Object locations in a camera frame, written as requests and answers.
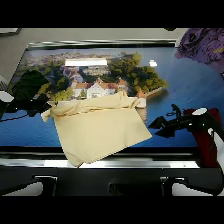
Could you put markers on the silver frame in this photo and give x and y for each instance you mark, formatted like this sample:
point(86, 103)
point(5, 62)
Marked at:
point(133, 163)

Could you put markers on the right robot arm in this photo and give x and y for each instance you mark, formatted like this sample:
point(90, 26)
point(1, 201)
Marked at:
point(200, 120)

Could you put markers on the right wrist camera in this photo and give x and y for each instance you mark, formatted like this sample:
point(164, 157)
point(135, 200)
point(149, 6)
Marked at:
point(174, 110)

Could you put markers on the purple garment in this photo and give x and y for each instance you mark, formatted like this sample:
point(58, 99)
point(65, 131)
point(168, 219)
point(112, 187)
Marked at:
point(203, 45)

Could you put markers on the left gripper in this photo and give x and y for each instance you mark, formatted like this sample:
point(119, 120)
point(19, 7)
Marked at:
point(40, 105)

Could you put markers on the cream T-shirt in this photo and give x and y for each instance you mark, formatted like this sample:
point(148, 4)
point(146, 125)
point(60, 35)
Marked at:
point(103, 130)

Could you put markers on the dark green garment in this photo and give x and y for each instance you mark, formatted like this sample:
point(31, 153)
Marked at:
point(29, 85)

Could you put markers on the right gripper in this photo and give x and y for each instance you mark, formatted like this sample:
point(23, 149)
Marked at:
point(175, 125)

